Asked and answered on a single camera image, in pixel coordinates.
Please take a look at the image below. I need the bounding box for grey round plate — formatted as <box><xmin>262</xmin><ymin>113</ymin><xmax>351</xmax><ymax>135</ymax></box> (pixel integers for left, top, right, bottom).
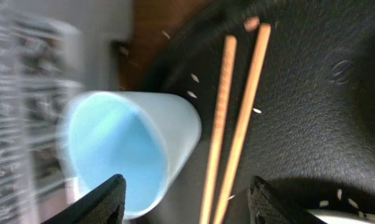
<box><xmin>308</xmin><ymin>209</ymin><xmax>375</xmax><ymax>224</ymax></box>

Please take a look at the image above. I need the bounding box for blue plastic cup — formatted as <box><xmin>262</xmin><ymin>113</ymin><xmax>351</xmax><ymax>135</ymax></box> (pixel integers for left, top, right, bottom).
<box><xmin>57</xmin><ymin>91</ymin><xmax>202</xmax><ymax>220</ymax></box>

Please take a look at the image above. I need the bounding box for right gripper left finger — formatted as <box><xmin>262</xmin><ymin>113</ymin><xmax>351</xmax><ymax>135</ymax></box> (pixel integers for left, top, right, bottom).
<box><xmin>42</xmin><ymin>174</ymin><xmax>126</xmax><ymax>224</ymax></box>

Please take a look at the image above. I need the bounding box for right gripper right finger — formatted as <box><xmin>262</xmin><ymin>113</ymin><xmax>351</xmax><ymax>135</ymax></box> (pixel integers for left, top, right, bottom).
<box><xmin>247</xmin><ymin>175</ymin><xmax>326</xmax><ymax>224</ymax></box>

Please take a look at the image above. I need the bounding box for right wooden chopstick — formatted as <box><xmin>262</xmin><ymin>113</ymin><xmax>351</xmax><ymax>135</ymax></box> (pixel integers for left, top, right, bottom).
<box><xmin>213</xmin><ymin>23</ymin><xmax>271</xmax><ymax>224</ymax></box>

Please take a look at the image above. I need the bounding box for round black tray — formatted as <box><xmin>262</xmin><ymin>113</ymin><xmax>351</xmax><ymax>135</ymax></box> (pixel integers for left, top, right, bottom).
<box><xmin>144</xmin><ymin>0</ymin><xmax>375</xmax><ymax>223</ymax></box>

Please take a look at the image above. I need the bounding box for grey dishwasher rack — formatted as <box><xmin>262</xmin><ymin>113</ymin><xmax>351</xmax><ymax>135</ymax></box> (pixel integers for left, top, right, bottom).
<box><xmin>0</xmin><ymin>0</ymin><xmax>135</xmax><ymax>224</ymax></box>

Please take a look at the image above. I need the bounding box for wooden chopstick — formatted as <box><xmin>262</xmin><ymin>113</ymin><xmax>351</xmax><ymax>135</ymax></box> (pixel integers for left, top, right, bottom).
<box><xmin>213</xmin><ymin>23</ymin><xmax>271</xmax><ymax>224</ymax></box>
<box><xmin>199</xmin><ymin>35</ymin><xmax>237</xmax><ymax>224</ymax></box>

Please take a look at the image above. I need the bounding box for left wooden chopstick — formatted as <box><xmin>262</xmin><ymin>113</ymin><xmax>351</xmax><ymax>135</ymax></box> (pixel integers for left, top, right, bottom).
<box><xmin>199</xmin><ymin>35</ymin><xmax>237</xmax><ymax>224</ymax></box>

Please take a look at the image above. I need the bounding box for pink plastic cup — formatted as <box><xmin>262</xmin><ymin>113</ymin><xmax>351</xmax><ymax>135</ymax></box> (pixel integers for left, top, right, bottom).
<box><xmin>37</xmin><ymin>177</ymin><xmax>80</xmax><ymax>223</ymax></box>

